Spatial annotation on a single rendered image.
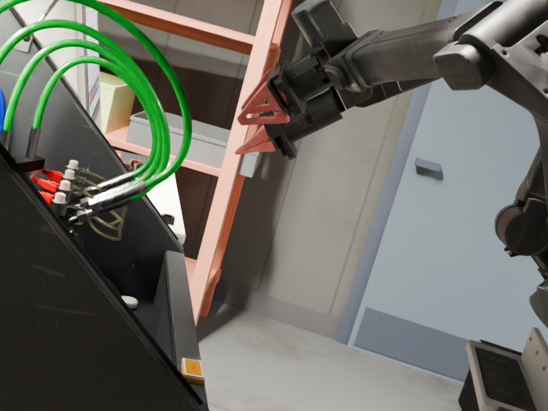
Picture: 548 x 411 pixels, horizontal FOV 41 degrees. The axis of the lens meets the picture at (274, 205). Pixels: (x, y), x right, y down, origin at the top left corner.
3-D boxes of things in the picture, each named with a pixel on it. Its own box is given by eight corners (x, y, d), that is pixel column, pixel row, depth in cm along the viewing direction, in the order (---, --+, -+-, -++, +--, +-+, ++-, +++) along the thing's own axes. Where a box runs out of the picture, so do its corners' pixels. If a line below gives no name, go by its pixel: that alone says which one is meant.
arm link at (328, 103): (347, 116, 126) (348, 115, 132) (331, 80, 126) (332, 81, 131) (312, 133, 127) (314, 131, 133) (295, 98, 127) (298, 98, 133)
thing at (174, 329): (182, 510, 101) (209, 410, 97) (150, 507, 99) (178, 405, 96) (167, 320, 159) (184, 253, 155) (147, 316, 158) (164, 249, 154)
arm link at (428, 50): (492, 99, 64) (585, 28, 65) (459, 42, 62) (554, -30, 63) (335, 101, 105) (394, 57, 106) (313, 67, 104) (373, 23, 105)
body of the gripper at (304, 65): (270, 83, 106) (314, 58, 104) (276, 64, 115) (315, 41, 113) (293, 120, 109) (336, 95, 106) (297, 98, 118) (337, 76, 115)
